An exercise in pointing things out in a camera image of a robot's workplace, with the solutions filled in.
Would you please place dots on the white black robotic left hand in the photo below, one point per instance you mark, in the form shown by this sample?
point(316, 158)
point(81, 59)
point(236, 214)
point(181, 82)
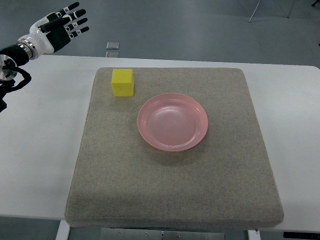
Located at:
point(54, 31)

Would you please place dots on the yellow foam block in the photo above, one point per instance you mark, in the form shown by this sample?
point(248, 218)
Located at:
point(122, 82)

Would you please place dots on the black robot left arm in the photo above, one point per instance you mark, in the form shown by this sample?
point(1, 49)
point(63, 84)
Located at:
point(12, 76)

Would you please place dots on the pink plate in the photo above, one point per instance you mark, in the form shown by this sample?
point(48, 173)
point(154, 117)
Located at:
point(172, 122)

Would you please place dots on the clear floor marker upper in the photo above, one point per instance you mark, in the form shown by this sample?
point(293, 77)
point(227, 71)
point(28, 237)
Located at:
point(112, 45)

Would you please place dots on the clear floor marker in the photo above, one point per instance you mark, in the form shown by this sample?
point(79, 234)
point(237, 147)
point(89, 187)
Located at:
point(112, 54)
point(112, 45)

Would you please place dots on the clear floor marker lower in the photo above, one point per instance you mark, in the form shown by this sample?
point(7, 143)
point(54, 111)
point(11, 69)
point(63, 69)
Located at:
point(112, 54)

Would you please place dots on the metal stand leg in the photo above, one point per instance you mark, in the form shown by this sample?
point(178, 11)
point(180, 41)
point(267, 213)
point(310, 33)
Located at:
point(254, 11)

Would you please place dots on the beige fabric mat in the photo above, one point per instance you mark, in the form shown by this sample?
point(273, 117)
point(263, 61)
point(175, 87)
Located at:
point(184, 152)

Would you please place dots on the white table leg frame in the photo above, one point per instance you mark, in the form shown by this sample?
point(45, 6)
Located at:
point(63, 231)

